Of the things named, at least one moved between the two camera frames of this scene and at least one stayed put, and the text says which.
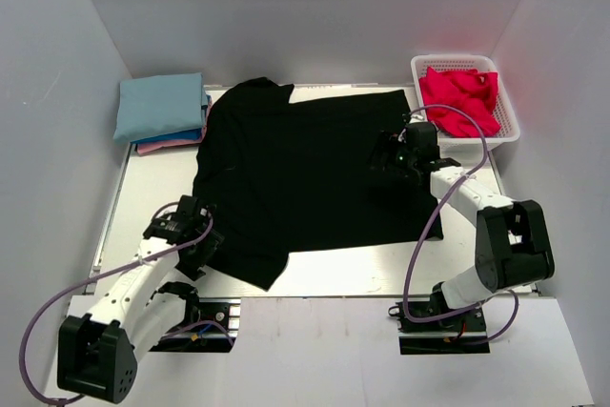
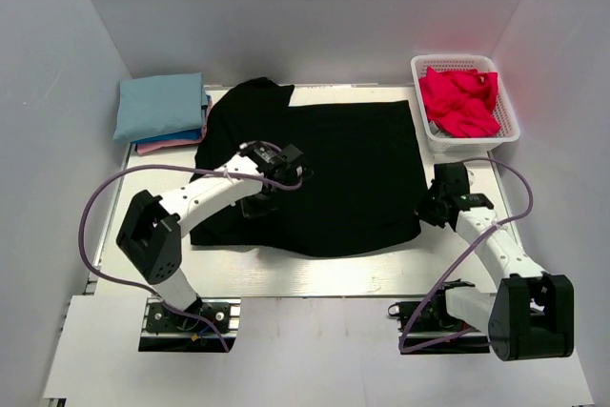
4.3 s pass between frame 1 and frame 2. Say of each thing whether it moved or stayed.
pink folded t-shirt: stayed
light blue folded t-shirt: stayed
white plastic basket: stayed
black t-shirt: moved
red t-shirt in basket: stayed
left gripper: moved
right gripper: moved
